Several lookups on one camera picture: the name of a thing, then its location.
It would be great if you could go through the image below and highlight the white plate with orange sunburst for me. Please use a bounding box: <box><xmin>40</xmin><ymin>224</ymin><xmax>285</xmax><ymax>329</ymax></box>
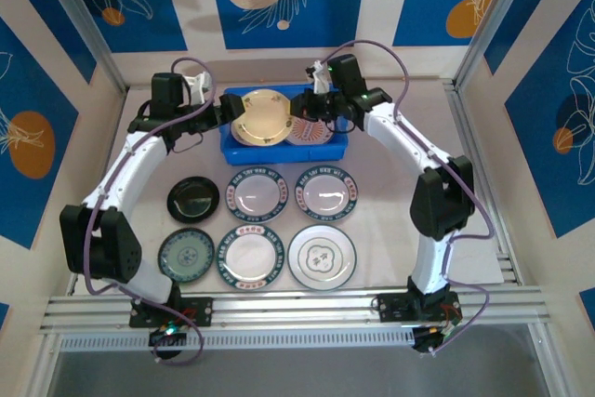
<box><xmin>283</xmin><ymin>115</ymin><xmax>337</xmax><ymax>146</ymax></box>

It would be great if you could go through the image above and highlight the cream plate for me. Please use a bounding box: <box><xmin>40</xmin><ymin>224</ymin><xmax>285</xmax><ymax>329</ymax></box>
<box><xmin>231</xmin><ymin>88</ymin><xmax>293</xmax><ymax>147</ymax></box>

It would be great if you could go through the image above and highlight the green-rimmed white plate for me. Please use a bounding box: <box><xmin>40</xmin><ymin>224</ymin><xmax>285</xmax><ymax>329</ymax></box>
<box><xmin>296</xmin><ymin>165</ymin><xmax>361</xmax><ymax>222</ymax></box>
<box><xmin>217</xmin><ymin>224</ymin><xmax>284</xmax><ymax>290</ymax></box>
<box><xmin>225</xmin><ymin>166</ymin><xmax>290</xmax><ymax>224</ymax></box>

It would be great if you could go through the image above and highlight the black glossy plate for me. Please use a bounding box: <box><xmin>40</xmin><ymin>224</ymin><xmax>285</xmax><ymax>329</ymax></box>
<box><xmin>166</xmin><ymin>176</ymin><xmax>220</xmax><ymax>224</ymax></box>

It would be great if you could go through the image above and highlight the blue patterned plate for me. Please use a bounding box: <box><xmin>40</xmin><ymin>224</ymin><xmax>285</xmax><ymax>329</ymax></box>
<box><xmin>157</xmin><ymin>228</ymin><xmax>217</xmax><ymax>285</ymax></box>

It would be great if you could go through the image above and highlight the white plate with green emblem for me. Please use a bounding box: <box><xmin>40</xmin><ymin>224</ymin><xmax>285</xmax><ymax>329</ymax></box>
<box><xmin>287</xmin><ymin>224</ymin><xmax>358</xmax><ymax>291</ymax></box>

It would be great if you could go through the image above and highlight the blue plastic bin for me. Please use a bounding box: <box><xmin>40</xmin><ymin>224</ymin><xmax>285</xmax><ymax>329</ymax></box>
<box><xmin>219</xmin><ymin>84</ymin><xmax>350</xmax><ymax>165</ymax></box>

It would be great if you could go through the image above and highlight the black left electronics module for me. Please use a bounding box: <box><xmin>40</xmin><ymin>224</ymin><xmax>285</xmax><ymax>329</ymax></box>
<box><xmin>148</xmin><ymin>322</ymin><xmax>188</xmax><ymax>348</ymax></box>

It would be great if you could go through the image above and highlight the black electronics module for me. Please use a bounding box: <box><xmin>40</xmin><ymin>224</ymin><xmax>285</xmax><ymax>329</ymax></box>
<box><xmin>412</xmin><ymin>324</ymin><xmax>459</xmax><ymax>355</ymax></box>
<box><xmin>148</xmin><ymin>322</ymin><xmax>188</xmax><ymax>348</ymax></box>

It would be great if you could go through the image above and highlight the black right electronics module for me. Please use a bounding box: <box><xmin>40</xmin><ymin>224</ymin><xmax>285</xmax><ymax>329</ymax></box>
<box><xmin>412</xmin><ymin>324</ymin><xmax>459</xmax><ymax>355</ymax></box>

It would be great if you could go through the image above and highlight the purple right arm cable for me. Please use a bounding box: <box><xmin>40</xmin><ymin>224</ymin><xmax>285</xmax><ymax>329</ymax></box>
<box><xmin>323</xmin><ymin>39</ymin><xmax>495</xmax><ymax>356</ymax></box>

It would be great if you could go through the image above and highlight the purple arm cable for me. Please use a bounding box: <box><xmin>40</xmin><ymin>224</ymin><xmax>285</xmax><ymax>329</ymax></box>
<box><xmin>82</xmin><ymin>57</ymin><xmax>218</xmax><ymax>366</ymax></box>
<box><xmin>323</xmin><ymin>39</ymin><xmax>495</xmax><ymax>356</ymax></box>

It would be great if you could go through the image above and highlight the aluminium frame post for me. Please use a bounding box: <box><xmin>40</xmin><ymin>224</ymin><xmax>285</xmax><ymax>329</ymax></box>
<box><xmin>34</xmin><ymin>0</ymin><xmax>129</xmax><ymax>94</ymax></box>
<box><xmin>453</xmin><ymin>0</ymin><xmax>536</xmax><ymax>89</ymax></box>

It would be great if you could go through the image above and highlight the aluminium side rail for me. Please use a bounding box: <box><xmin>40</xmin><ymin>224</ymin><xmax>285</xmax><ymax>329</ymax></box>
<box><xmin>441</xmin><ymin>79</ymin><xmax>524</xmax><ymax>286</ymax></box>

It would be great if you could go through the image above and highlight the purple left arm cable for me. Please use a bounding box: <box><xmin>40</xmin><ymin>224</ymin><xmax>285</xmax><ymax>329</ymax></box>
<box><xmin>82</xmin><ymin>57</ymin><xmax>218</xmax><ymax>366</ymax></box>

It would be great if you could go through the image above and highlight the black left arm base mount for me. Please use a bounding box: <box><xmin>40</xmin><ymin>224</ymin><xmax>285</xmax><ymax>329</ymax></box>
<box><xmin>128</xmin><ymin>297</ymin><xmax>214</xmax><ymax>329</ymax></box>

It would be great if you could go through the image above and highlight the aluminium frame rail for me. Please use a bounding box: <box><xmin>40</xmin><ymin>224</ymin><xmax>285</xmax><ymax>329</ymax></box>
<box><xmin>39</xmin><ymin>285</ymin><xmax>549</xmax><ymax>334</ymax></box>

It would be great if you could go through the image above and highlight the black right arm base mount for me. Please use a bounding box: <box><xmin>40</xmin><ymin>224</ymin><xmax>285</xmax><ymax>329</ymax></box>
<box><xmin>376</xmin><ymin>292</ymin><xmax>462</xmax><ymax>324</ymax></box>

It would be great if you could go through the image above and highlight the white slotted cable duct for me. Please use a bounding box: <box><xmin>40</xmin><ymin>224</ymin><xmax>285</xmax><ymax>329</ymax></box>
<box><xmin>58</xmin><ymin>327</ymin><xmax>419</xmax><ymax>352</ymax></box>

